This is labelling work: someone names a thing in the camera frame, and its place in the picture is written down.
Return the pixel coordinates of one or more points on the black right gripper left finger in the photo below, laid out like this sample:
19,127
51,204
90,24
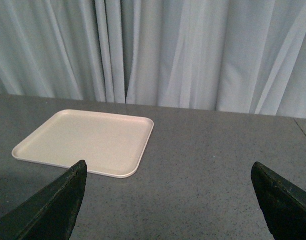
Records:
51,213

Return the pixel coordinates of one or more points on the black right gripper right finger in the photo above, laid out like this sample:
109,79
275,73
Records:
283,203

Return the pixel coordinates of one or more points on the beige rectangular tray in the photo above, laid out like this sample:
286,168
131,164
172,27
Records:
110,144

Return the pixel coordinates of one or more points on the grey curtain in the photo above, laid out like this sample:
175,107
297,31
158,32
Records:
246,56

